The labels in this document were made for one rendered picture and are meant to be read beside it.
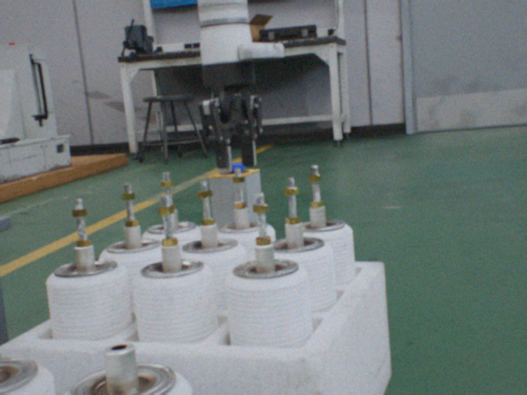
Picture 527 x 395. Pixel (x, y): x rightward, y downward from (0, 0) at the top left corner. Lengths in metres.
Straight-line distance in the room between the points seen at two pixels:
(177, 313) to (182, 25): 5.36
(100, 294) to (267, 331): 0.22
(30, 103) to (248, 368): 3.75
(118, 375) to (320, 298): 0.42
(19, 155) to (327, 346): 3.41
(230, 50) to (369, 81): 4.81
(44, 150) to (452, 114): 3.09
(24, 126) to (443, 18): 3.15
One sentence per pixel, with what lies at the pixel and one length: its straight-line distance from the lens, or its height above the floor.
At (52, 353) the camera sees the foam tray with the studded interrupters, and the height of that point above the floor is 0.17.
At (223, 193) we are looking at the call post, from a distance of 1.23.
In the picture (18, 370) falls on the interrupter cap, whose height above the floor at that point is 0.25.
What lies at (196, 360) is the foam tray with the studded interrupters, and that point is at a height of 0.17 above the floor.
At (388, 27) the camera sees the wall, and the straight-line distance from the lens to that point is 5.81.
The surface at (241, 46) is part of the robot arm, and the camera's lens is 1.02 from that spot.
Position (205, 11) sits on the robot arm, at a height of 0.57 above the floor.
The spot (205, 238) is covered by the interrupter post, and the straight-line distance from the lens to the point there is 0.96.
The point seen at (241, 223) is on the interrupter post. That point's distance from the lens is 1.06.
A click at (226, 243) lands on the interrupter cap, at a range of 0.97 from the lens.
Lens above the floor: 0.46
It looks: 9 degrees down
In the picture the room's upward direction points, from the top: 5 degrees counter-clockwise
